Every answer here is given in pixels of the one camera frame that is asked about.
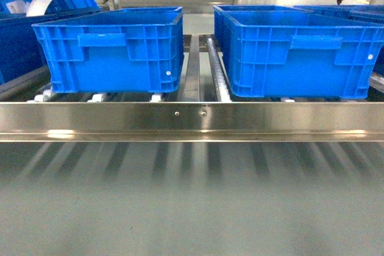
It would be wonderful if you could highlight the right front blue bin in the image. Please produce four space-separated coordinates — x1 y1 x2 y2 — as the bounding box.
223 11 383 99

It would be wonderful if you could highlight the right rear blue bin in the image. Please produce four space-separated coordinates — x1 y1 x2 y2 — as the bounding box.
213 5 305 50

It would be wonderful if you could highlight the white roller track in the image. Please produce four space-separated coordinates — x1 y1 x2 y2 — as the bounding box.
206 37 232 103

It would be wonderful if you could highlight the blue bin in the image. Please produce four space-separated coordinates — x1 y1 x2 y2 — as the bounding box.
213 5 305 50
33 7 184 94
223 11 383 99

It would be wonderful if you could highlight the stainless steel shelf rack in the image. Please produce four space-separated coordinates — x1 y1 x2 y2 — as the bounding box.
1 35 383 142

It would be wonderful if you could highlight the left front blue bin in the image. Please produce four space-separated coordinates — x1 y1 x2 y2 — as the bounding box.
33 7 184 94

